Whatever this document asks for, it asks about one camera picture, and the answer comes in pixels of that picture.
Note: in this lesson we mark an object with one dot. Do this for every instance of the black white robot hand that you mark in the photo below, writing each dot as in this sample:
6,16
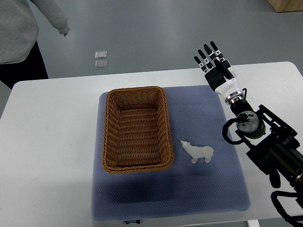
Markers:
219,74

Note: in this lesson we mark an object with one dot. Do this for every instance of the white bear figurine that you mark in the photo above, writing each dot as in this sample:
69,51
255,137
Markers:
205,152

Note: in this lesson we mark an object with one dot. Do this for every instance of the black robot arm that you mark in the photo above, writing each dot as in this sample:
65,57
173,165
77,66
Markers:
272,148

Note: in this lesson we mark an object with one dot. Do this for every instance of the brown wicker basket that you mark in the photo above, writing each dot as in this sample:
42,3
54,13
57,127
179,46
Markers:
137,134

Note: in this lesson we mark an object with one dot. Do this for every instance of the wooden box corner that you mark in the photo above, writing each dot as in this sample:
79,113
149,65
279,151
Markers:
286,5

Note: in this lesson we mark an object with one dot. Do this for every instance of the blue fabric mat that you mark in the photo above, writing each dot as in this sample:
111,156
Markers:
196,116

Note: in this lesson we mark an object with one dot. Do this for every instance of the upper clear floor plate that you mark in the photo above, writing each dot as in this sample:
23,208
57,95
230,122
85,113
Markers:
100,54

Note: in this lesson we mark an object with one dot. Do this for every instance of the person in grey sweater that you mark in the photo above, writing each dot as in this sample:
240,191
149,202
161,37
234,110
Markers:
20,56

